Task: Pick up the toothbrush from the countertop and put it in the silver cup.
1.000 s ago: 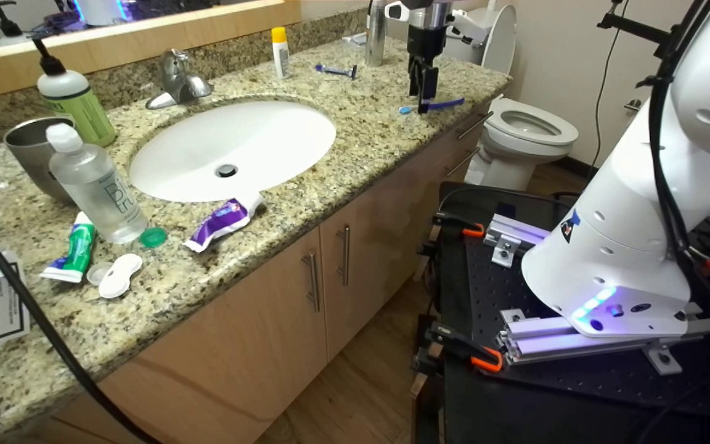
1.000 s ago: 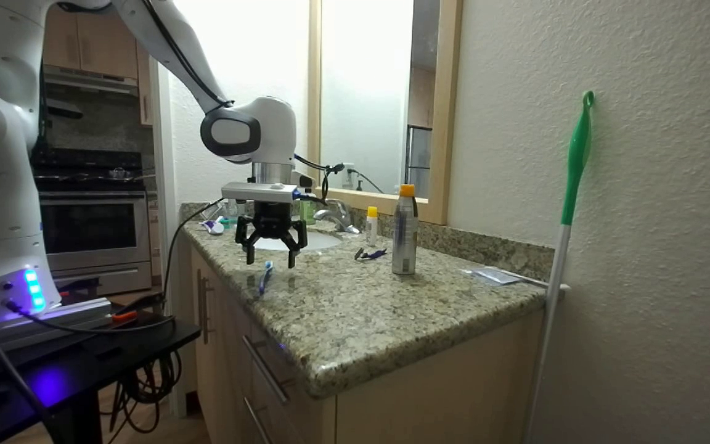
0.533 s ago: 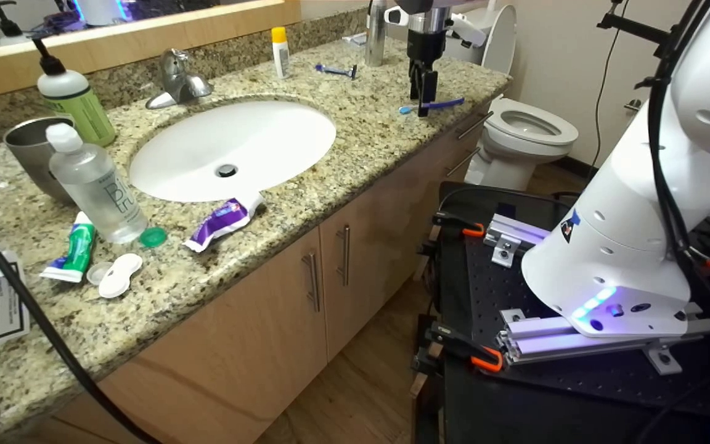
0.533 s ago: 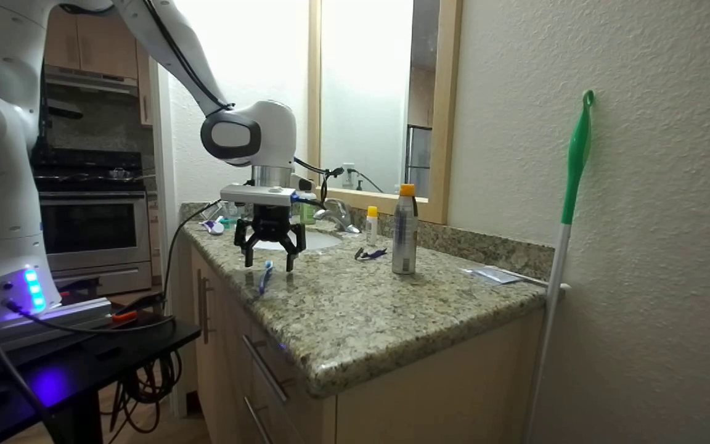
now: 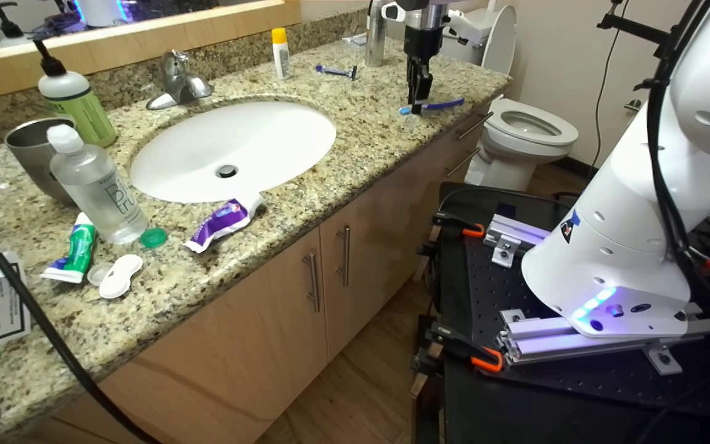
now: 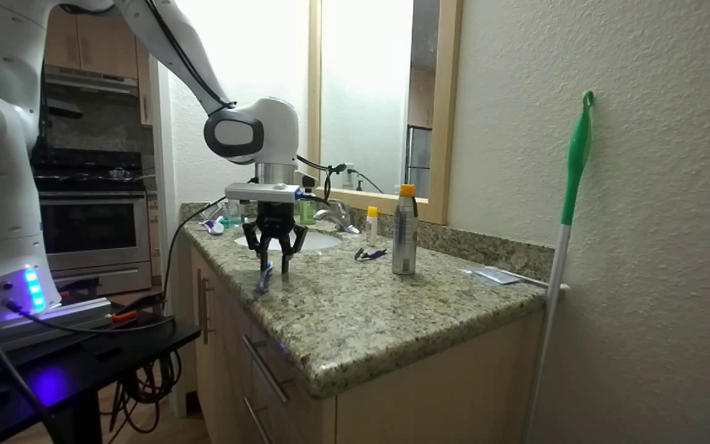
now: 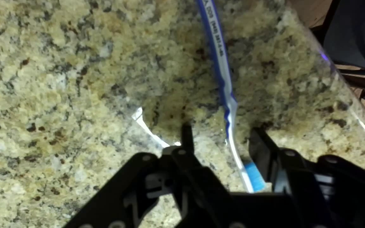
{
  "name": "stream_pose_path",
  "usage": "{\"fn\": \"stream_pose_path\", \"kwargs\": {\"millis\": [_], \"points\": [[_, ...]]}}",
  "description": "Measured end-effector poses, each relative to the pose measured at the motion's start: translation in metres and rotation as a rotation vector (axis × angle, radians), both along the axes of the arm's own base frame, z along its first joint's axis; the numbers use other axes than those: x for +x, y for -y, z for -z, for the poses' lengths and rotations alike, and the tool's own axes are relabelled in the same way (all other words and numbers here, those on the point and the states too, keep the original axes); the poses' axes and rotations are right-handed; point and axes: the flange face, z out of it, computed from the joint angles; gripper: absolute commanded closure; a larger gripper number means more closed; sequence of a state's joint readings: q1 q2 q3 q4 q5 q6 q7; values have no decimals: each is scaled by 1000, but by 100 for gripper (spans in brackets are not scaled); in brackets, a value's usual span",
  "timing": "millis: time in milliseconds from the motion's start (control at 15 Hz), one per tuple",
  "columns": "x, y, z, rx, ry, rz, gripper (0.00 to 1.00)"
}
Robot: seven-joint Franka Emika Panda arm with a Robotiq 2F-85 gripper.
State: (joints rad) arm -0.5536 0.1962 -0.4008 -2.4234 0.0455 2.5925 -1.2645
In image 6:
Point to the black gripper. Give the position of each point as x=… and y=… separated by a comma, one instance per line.
x=274, y=215

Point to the blue and white toothbrush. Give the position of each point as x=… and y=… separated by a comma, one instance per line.
x=262, y=281

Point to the green soap pump bottle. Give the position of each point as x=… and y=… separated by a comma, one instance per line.
x=306, y=209

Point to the clear bottle white cap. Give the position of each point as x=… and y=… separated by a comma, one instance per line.
x=232, y=215

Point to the chrome sink faucet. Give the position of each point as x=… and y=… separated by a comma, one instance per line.
x=341, y=218

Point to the blue razor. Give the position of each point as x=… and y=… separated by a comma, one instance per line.
x=372, y=255

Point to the small bottle yellow cap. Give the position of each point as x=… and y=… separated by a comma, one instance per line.
x=372, y=224

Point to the wooden vanity cabinet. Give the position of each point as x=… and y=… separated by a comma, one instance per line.
x=241, y=370

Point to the silver bottle orange cap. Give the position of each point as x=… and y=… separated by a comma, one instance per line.
x=405, y=234

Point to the orange black clamp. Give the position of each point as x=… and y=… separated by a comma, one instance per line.
x=137, y=314

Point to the stainless steel oven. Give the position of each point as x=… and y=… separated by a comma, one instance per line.
x=92, y=223

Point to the flat clear plastic packet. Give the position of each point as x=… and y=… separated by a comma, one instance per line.
x=495, y=273

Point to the black robot cart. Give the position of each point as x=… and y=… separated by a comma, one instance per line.
x=86, y=360

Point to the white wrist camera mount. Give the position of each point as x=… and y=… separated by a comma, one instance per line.
x=260, y=192

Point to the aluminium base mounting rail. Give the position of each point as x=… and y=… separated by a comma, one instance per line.
x=36, y=320

